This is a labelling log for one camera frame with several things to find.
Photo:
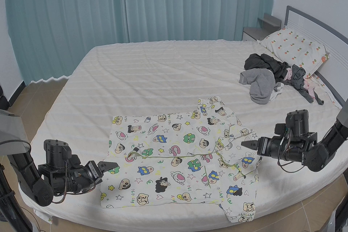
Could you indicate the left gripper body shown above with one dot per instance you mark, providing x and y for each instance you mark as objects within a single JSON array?
[{"x": 95, "y": 169}]

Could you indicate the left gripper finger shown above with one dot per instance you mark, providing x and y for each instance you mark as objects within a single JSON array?
[
  {"x": 110, "y": 164},
  {"x": 110, "y": 170}
]

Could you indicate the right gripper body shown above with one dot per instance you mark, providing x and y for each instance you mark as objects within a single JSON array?
[{"x": 266, "y": 146}]

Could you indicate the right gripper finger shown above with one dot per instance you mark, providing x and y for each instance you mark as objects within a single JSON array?
[{"x": 252, "y": 145}]

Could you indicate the white printed pyjama top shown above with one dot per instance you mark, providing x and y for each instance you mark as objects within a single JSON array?
[{"x": 168, "y": 160}]

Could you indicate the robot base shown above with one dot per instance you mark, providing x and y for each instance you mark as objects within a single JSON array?
[{"x": 335, "y": 224}]

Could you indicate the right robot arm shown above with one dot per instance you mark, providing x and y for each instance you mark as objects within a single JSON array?
[{"x": 320, "y": 152}]

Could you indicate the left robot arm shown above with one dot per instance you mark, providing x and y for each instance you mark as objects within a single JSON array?
[{"x": 30, "y": 176}]

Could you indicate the pile of clothes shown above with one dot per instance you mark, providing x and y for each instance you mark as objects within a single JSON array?
[{"x": 261, "y": 89}]

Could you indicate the bed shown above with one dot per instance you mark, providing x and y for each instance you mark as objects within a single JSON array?
[{"x": 152, "y": 76}]

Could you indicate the white printed pillow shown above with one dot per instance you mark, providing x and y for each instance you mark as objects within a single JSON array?
[{"x": 296, "y": 46}]

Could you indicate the grey bedside table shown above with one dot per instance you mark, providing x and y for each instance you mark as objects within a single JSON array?
[{"x": 254, "y": 32}]

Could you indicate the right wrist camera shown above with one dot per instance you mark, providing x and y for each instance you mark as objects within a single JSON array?
[{"x": 280, "y": 129}]

